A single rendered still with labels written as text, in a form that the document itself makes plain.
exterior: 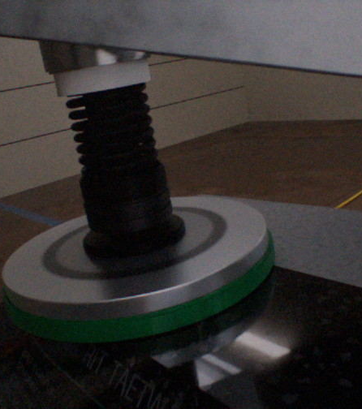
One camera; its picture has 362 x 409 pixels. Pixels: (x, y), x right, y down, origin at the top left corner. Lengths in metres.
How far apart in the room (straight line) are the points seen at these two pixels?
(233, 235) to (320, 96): 5.97
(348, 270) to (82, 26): 0.24
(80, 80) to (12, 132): 4.75
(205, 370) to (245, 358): 0.02
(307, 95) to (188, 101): 1.48
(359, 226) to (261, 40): 0.20
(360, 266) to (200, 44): 0.19
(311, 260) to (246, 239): 0.05
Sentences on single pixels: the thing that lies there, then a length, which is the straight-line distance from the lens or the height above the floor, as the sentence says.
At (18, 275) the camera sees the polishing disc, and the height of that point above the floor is 0.88.
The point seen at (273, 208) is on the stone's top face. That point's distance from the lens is 0.50.
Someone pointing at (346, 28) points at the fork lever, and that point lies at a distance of 0.33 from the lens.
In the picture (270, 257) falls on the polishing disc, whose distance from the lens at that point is 0.37.
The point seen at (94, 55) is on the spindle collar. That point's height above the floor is 1.02.
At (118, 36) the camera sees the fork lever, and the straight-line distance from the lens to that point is 0.31.
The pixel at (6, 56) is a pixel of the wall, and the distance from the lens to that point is 5.13.
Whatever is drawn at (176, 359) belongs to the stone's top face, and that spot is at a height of 0.85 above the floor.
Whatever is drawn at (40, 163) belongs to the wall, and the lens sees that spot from 5.21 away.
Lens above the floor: 1.01
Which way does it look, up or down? 16 degrees down
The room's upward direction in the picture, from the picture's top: 10 degrees counter-clockwise
